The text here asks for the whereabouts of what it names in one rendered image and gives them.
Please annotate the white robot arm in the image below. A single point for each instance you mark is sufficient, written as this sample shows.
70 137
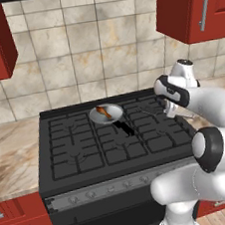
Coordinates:
200 180

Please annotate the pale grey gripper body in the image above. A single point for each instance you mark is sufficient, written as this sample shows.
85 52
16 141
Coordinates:
171 109

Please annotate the black gas hob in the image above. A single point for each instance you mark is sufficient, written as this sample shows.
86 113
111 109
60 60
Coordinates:
80 155

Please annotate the grey hob knob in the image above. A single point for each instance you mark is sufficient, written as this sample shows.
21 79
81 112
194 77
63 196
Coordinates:
91 194
127 184
144 179
110 189
73 200

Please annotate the brown cooked chicken piece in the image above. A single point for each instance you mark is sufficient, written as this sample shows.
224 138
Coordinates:
104 112

